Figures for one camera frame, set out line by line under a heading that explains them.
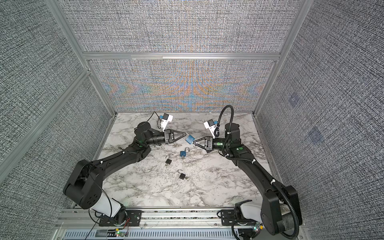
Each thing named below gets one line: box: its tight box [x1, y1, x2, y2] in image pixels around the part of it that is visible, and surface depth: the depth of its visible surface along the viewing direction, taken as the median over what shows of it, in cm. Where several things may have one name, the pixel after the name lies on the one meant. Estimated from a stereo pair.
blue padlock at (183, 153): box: [179, 147, 190, 157], surface depth 98 cm
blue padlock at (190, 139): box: [185, 134, 195, 145], surface depth 73 cm
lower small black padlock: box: [177, 169, 186, 180], surface depth 89 cm
